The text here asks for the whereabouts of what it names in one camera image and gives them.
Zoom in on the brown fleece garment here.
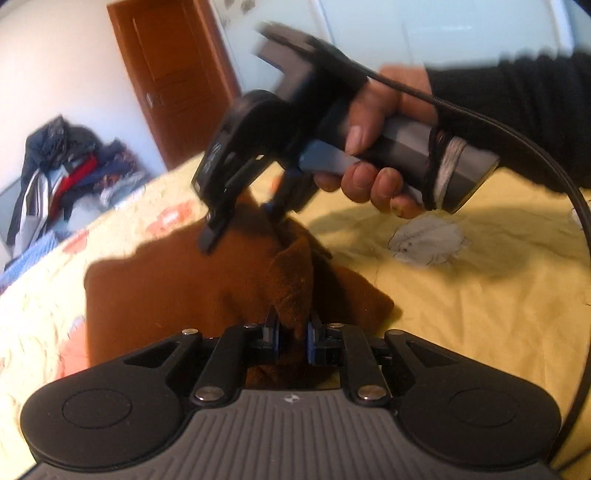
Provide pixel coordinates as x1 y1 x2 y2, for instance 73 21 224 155
84 189 395 391

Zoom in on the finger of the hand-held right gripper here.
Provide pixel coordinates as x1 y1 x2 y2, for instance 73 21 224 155
198 193 244 254
264 165 320 247

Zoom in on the blue bed sheet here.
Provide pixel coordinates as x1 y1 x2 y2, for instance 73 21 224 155
0 230 63 294

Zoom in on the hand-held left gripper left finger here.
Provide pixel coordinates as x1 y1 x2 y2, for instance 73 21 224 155
124 307 281 408

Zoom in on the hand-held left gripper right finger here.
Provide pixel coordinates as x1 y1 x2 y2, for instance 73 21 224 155
305 312 458 408

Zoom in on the pile of dark clothes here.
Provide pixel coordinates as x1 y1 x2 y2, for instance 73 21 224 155
6 115 149 252

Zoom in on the brown wooden door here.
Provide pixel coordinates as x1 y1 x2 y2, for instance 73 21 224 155
106 0 242 172

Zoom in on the grey board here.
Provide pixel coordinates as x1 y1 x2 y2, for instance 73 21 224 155
0 179 26 252

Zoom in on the yellow printed blanket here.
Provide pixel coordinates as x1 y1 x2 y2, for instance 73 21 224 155
0 152 591 480

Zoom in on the person's right hand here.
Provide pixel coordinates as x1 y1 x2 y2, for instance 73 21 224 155
313 64 437 221

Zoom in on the pale blue wardrobe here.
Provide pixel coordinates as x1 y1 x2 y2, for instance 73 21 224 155
210 0 580 77

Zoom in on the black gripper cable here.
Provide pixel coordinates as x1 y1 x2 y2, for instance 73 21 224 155
314 39 591 472

